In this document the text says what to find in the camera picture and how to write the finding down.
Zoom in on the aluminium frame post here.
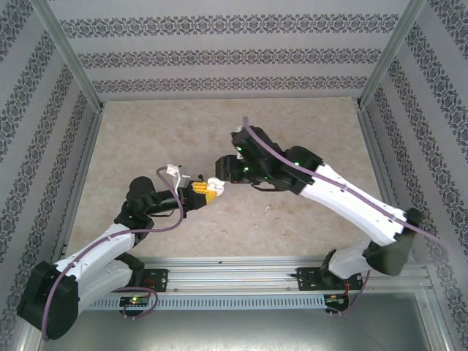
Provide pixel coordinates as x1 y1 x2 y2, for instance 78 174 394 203
28 0 105 110
416 290 456 351
356 0 429 109

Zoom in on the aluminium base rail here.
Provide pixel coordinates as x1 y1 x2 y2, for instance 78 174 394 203
34 255 434 295

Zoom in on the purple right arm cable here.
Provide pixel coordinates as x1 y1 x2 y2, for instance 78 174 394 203
242 116 450 319

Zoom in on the aluminium frame side rail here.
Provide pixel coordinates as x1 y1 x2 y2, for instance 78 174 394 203
356 104 418 264
50 104 107 266

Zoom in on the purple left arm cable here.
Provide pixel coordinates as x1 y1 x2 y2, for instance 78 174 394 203
42 166 186 341

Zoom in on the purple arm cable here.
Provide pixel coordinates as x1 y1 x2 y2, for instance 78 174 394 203
242 116 450 319
42 166 186 341

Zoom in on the slotted grey cable duct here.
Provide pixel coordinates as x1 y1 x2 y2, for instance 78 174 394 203
78 294 327 312

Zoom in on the grey sheet metal panel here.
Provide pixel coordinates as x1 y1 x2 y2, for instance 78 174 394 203
21 309 445 351

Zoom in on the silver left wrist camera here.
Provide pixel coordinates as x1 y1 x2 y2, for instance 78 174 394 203
165 163 192 192

